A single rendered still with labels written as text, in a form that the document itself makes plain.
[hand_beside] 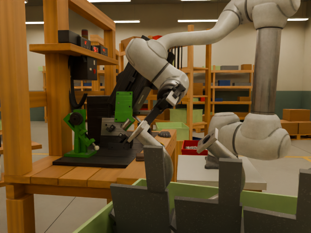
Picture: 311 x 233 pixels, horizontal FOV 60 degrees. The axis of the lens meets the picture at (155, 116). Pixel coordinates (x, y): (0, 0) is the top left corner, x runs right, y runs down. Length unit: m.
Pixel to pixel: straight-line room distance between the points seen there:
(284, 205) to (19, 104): 1.15
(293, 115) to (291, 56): 4.14
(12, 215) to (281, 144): 1.28
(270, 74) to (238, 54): 9.95
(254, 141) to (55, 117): 1.14
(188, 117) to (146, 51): 3.43
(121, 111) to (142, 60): 0.85
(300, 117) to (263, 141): 7.05
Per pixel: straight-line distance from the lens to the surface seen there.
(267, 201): 0.95
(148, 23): 11.14
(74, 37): 1.77
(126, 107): 1.82
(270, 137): 1.24
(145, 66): 1.02
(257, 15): 1.31
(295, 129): 7.81
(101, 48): 2.11
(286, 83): 11.74
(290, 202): 0.96
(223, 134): 1.34
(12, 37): 1.41
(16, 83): 1.39
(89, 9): 2.22
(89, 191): 1.39
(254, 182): 1.28
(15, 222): 1.54
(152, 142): 0.65
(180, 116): 4.57
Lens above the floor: 1.28
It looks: 6 degrees down
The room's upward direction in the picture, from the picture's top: straight up
